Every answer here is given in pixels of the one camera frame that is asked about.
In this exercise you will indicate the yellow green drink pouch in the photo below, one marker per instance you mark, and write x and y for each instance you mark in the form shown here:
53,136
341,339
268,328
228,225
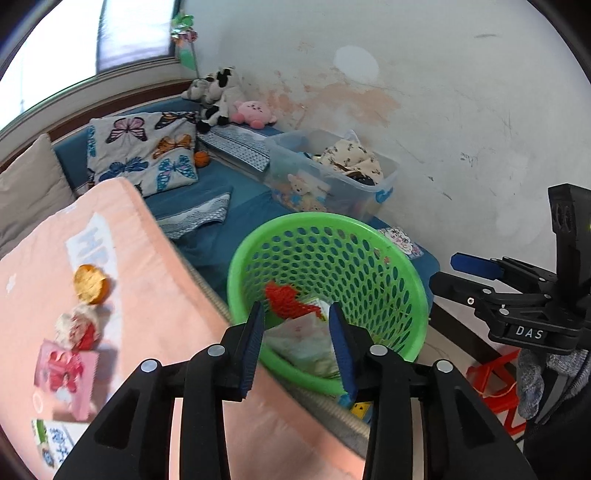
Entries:
318,307

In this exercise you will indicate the blue white carton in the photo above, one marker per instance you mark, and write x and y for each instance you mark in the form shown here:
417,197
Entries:
57,441

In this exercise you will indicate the red plastic stool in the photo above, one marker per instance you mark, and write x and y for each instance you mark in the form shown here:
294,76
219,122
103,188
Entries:
494,383

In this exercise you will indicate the colourful pinwheel toy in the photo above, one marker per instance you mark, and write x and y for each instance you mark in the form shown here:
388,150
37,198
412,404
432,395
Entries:
184,41

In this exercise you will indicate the orange round snack packet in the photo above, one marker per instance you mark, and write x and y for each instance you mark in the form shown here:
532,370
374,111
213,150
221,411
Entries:
92,284

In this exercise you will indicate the grey white folded cloth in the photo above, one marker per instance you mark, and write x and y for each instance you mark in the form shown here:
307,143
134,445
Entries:
198,217

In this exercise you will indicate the clear plastic storage box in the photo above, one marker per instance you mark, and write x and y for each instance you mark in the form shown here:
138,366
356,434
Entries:
364,194

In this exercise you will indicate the person's dark clothing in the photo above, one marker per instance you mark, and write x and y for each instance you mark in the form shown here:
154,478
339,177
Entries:
563,443

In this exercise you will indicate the red white wrapper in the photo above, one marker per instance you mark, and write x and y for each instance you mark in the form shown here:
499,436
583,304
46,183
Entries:
78,327

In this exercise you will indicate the pink plush toy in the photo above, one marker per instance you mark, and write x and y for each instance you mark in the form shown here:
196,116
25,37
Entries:
254,113

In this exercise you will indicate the large butterfly pillow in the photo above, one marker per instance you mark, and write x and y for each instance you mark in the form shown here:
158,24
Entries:
138,152

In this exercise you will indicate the green plastic basket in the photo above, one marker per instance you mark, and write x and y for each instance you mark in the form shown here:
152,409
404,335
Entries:
369,277

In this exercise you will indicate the pink white plastic bag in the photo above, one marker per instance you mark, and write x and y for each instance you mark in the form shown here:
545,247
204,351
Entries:
300,341

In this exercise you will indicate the small orange ball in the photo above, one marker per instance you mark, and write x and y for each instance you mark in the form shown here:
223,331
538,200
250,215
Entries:
202,159

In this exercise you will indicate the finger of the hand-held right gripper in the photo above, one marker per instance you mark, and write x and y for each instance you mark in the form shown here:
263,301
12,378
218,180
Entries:
461,290
471,265

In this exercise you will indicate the printed cartoon card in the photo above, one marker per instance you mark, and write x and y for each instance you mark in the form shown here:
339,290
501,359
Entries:
401,242

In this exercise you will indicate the cream patterned cloth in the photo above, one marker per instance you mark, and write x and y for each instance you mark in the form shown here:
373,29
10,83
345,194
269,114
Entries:
351,159

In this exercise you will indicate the grey patterned cloth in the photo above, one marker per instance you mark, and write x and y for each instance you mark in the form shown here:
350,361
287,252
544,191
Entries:
240,147

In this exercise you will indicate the pink flower blanket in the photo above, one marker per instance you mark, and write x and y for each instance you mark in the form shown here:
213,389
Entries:
161,300

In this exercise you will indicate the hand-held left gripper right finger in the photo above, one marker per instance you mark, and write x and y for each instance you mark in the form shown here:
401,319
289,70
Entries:
344,355

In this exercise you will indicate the pink red printed packet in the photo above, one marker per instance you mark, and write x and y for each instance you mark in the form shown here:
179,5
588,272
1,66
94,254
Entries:
64,378

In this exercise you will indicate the teddy bear toy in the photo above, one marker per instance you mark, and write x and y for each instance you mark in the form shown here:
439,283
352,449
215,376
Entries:
302,191

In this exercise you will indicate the window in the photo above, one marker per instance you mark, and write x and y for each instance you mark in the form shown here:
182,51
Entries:
92,41

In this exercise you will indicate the red foam fruit net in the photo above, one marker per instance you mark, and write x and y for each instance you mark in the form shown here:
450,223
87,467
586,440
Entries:
286,297

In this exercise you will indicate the beige cushion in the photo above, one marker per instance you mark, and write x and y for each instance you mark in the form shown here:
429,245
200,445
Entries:
27,198

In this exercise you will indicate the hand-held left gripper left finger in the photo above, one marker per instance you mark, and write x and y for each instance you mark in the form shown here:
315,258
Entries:
251,355

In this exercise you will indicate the cow plush toy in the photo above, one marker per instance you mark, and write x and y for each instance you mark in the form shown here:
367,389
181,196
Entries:
217,92

